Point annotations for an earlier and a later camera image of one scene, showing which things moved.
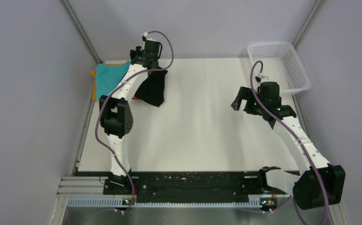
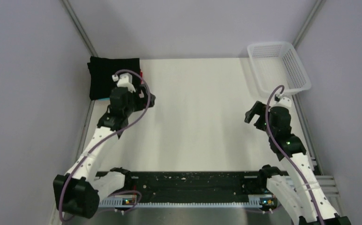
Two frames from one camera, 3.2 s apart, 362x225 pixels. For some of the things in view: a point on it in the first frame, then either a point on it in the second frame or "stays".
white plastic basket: [282, 64] stays
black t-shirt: [151, 91] → [101, 70]
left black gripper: [139, 51] → [142, 100]
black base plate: [184, 184] stays
